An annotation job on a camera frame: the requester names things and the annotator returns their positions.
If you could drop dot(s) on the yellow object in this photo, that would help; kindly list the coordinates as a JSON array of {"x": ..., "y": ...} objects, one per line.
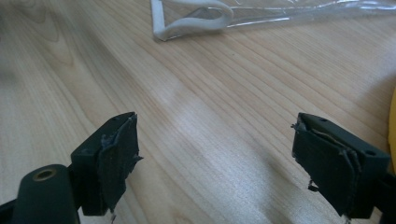
[{"x": 393, "y": 130}]

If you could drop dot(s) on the clear plastic bag white trim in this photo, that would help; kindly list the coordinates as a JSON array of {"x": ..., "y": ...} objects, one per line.
[{"x": 199, "y": 23}]

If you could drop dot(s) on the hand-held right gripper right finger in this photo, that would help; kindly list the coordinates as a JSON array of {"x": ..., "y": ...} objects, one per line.
[{"x": 336, "y": 168}]

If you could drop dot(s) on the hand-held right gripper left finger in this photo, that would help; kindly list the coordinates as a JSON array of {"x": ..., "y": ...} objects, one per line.
[{"x": 106, "y": 168}]

